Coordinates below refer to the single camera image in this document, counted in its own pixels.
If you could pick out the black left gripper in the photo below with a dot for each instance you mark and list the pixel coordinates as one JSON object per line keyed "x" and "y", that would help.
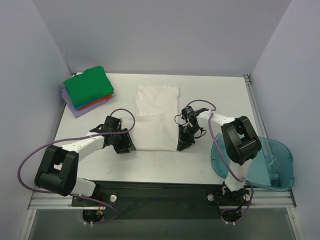
{"x": 122, "y": 144}

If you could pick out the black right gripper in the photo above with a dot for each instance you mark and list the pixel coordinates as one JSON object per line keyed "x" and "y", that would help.
{"x": 186, "y": 135}

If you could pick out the white t-shirt red print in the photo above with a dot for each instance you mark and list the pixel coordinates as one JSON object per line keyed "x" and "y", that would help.
{"x": 155, "y": 128}

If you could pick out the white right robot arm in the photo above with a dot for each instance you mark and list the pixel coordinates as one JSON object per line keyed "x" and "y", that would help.
{"x": 235, "y": 140}

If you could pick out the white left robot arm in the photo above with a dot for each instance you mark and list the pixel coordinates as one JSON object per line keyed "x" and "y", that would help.
{"x": 58, "y": 170}

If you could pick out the orange folded t-shirt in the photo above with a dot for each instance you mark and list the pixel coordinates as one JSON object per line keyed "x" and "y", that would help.
{"x": 102, "y": 99}

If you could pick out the blue folded t-shirt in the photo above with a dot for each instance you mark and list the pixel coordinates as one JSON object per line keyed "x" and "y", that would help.
{"x": 84, "y": 106}

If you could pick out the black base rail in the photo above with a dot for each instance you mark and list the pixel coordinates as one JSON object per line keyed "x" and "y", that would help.
{"x": 163, "y": 201}

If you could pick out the aluminium frame rail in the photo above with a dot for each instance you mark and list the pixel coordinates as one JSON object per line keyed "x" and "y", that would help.
{"x": 140, "y": 165}

